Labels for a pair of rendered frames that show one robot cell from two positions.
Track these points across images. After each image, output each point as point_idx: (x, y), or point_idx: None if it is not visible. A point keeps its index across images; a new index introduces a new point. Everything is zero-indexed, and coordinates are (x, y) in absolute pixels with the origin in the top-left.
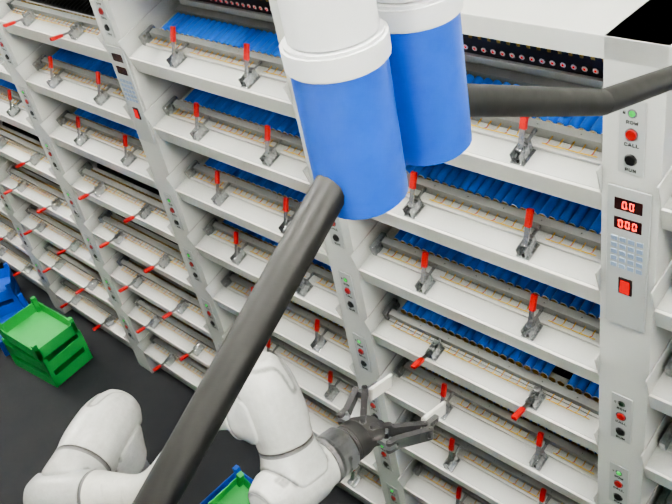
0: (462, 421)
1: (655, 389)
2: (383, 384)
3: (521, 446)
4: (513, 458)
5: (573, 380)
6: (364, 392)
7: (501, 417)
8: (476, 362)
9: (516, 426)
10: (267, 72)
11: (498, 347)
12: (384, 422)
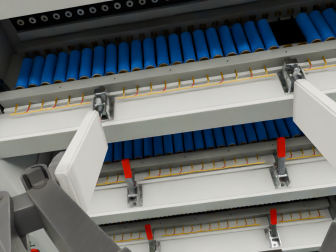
0: (164, 193)
1: None
2: (91, 143)
3: (248, 175)
4: (252, 193)
5: (315, 32)
6: (47, 193)
7: (205, 160)
8: (172, 89)
9: (226, 159)
10: None
11: (190, 53)
12: (322, 249)
